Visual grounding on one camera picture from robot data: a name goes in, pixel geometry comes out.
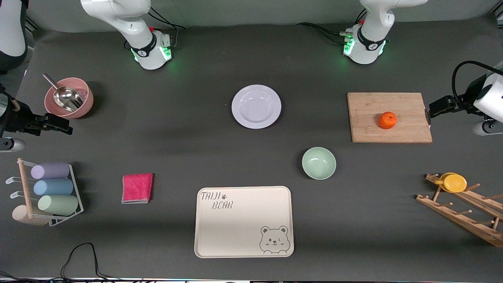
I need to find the orange fruit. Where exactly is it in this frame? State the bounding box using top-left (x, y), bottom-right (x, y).
top-left (378, 112), bottom-right (398, 130)

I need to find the white round plate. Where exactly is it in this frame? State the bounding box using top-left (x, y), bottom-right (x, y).
top-left (231, 85), bottom-right (282, 129)

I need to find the metal scoop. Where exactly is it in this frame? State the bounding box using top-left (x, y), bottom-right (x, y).
top-left (42, 74), bottom-right (84, 112)

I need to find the pink bowl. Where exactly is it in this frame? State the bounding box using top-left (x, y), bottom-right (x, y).
top-left (44, 77), bottom-right (94, 119)

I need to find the purple cup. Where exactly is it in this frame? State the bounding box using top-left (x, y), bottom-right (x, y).
top-left (31, 162), bottom-right (70, 180)

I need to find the blue cup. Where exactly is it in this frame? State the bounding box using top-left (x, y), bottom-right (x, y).
top-left (33, 179), bottom-right (74, 196)

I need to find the yellow cup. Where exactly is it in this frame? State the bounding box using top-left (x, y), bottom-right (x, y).
top-left (434, 173), bottom-right (468, 193)

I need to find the wooden cutting board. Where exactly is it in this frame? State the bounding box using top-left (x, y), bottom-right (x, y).
top-left (347, 92), bottom-right (433, 143)

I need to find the green cup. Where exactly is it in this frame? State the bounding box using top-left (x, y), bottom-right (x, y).
top-left (38, 195), bottom-right (79, 216)

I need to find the pink folded cloth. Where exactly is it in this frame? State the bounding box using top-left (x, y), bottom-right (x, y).
top-left (121, 173), bottom-right (154, 204)

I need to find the beige cup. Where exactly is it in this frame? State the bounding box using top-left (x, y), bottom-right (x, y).
top-left (12, 204), bottom-right (50, 227)

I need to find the wooden peg drying rack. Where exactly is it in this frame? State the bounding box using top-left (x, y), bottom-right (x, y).
top-left (416, 173), bottom-right (503, 248)

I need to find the light green bowl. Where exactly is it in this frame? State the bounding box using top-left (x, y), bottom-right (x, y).
top-left (302, 147), bottom-right (337, 180)

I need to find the cream bear print tray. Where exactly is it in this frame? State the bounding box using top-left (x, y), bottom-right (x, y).
top-left (194, 186), bottom-right (294, 259)

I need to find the white wire cup rack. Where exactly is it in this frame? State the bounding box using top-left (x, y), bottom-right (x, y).
top-left (6, 158), bottom-right (84, 227)

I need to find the black table edge cable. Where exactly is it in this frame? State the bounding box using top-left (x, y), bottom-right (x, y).
top-left (0, 243), bottom-right (158, 283)

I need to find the black right arm base cable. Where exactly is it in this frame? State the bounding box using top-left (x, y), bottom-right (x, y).
top-left (147, 6), bottom-right (186, 50)

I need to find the black arm base cable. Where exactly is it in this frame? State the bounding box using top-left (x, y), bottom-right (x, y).
top-left (147, 6), bottom-right (186, 50)
top-left (297, 8), bottom-right (368, 46)

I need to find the black left arm base cable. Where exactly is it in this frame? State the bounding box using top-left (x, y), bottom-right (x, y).
top-left (297, 8), bottom-right (368, 46)

